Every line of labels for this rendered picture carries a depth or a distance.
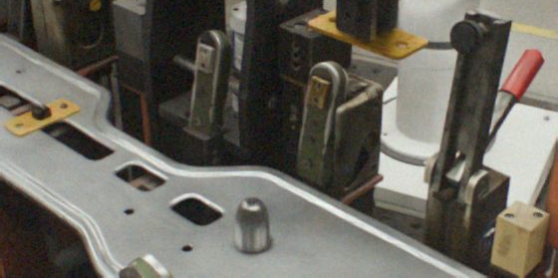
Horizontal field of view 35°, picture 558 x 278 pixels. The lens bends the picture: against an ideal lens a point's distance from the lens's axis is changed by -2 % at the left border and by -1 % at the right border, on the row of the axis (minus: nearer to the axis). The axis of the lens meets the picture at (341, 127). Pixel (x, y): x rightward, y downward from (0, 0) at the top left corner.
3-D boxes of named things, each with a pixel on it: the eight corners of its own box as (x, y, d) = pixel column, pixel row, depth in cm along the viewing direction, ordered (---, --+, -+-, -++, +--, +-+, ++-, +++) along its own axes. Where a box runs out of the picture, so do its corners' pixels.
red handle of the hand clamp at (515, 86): (430, 168, 82) (516, 39, 87) (436, 179, 84) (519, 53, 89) (468, 185, 80) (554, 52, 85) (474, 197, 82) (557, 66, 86)
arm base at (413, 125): (398, 89, 162) (401, -4, 151) (500, 112, 155) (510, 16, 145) (357, 145, 147) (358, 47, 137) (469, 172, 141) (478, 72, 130)
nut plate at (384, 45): (305, 26, 65) (305, 11, 64) (338, 11, 67) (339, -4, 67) (398, 62, 60) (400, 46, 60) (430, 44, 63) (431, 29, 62)
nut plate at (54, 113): (19, 138, 98) (17, 128, 97) (1, 126, 100) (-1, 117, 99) (82, 110, 103) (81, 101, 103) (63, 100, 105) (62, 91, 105)
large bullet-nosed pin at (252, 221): (229, 256, 84) (226, 198, 80) (253, 241, 86) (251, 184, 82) (253, 271, 82) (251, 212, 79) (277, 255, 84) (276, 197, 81)
